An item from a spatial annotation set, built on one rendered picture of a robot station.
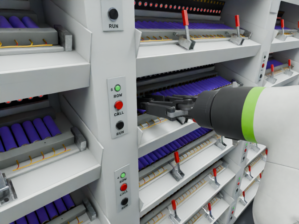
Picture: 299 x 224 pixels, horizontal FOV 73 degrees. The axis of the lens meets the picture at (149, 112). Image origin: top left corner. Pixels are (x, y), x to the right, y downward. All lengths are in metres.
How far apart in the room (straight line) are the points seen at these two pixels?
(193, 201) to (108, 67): 0.69
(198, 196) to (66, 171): 0.63
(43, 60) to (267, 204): 0.36
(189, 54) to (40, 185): 0.42
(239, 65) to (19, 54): 0.80
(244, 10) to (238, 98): 0.64
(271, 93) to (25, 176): 0.42
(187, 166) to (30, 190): 0.50
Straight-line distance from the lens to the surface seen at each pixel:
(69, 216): 0.57
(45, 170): 0.43
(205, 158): 0.81
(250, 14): 0.94
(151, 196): 0.64
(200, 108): 0.38
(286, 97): 0.33
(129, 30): 0.39
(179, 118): 0.59
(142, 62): 0.42
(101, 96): 0.37
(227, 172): 1.10
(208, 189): 0.98
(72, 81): 0.36
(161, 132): 0.53
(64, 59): 0.36
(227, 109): 0.35
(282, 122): 0.32
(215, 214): 1.18
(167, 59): 0.47
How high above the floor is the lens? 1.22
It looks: 22 degrees down
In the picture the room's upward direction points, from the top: straight up
